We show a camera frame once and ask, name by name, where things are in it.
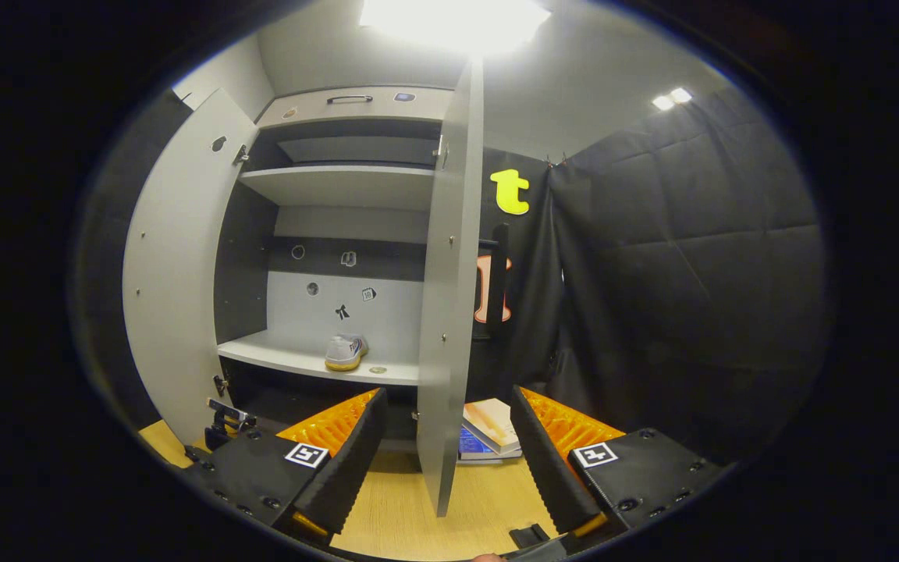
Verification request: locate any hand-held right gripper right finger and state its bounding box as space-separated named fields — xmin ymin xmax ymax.
xmin=510 ymin=385 xmax=731 ymax=547

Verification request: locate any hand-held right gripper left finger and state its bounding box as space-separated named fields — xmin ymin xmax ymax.
xmin=184 ymin=388 xmax=389 ymax=547

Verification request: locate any white shoe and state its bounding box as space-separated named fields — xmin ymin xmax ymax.
xmin=325 ymin=334 xmax=369 ymax=372

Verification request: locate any grey shoe cabinet door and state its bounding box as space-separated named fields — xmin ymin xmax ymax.
xmin=122 ymin=87 xmax=259 ymax=446
xmin=417 ymin=56 xmax=485 ymax=518

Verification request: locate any grey shoe cabinet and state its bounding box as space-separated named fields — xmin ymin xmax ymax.
xmin=122 ymin=56 xmax=485 ymax=518

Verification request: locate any grey cabinet drawer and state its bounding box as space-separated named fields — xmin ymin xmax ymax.
xmin=257 ymin=86 xmax=454 ymax=130

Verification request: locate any cream book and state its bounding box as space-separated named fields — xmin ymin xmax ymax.
xmin=463 ymin=398 xmax=522 ymax=456

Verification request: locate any blue book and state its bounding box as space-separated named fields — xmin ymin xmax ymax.
xmin=459 ymin=425 xmax=522 ymax=463

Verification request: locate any small ceiling light panel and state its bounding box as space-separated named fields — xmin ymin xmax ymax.
xmin=651 ymin=87 xmax=694 ymax=112

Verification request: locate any large ceiling light panel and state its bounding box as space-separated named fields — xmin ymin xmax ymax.
xmin=360 ymin=0 xmax=552 ymax=55

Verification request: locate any black cabinet door handle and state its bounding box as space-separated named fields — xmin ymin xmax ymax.
xmin=489 ymin=224 xmax=510 ymax=340

